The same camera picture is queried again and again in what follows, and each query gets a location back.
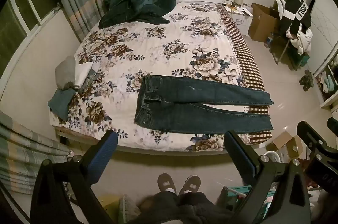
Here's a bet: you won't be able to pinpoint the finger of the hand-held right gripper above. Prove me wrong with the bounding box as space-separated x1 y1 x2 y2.
296 121 331 152
327 117 338 135

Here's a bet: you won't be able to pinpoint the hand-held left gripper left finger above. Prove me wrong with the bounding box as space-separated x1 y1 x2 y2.
30 130 118 224

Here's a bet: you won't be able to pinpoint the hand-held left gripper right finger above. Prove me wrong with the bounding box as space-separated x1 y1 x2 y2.
224 130 312 224

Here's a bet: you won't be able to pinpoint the blue denim pants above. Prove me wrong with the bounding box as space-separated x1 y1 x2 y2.
134 75 274 134

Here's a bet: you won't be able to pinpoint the small cardboard box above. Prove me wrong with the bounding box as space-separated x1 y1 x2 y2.
273 131 303 159

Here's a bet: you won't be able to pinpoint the white open shelf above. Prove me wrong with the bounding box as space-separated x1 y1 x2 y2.
313 48 338 109

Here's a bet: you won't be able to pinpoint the teal plastic basket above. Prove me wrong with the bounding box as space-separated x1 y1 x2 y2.
219 186 252 208

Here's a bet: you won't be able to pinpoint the teal item on shelf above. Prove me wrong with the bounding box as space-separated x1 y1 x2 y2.
323 75 336 93

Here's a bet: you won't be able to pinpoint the yellow object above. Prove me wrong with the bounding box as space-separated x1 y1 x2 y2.
100 195 122 217

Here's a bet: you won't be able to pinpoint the pair of dark slippers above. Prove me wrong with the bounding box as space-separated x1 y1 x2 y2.
300 69 315 92

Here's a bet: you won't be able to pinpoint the white ribbed object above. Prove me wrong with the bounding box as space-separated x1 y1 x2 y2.
119 195 141 224

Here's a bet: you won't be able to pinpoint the teal folded cloth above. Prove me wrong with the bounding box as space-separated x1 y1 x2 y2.
48 88 77 121

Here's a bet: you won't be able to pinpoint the person's left grey shoe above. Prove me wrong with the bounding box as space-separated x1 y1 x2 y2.
158 173 177 194

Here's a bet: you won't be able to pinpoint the blue patterned cloth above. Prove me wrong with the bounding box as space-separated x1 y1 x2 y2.
79 69 105 94

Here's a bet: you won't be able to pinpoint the person's dark trouser legs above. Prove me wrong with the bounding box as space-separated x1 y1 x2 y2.
137 191 236 224

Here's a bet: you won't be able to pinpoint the white folded cloth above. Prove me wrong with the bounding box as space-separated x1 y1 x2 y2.
74 62 93 88

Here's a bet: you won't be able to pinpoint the white clothes pile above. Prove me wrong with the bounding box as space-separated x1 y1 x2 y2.
275 0 314 56

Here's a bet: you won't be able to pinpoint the brown checked bed sheet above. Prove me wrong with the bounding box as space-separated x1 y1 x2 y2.
219 4 274 145

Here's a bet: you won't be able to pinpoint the black and white jacket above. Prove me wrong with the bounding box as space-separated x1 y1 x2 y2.
279 0 312 38

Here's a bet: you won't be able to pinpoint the floral bed sheet bed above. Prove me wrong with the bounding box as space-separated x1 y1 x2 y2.
49 1 264 153

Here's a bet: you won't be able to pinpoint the large cardboard box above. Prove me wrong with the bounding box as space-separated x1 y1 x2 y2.
248 3 281 42

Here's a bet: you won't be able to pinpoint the white nightstand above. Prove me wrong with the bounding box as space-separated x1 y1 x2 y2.
222 1 254 37

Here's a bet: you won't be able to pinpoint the dark green fleece blanket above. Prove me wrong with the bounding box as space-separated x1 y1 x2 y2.
98 0 177 29

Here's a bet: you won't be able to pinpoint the window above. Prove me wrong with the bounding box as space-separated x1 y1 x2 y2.
0 0 62 71

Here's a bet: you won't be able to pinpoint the green chair frame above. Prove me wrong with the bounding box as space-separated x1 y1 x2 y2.
271 38 310 71

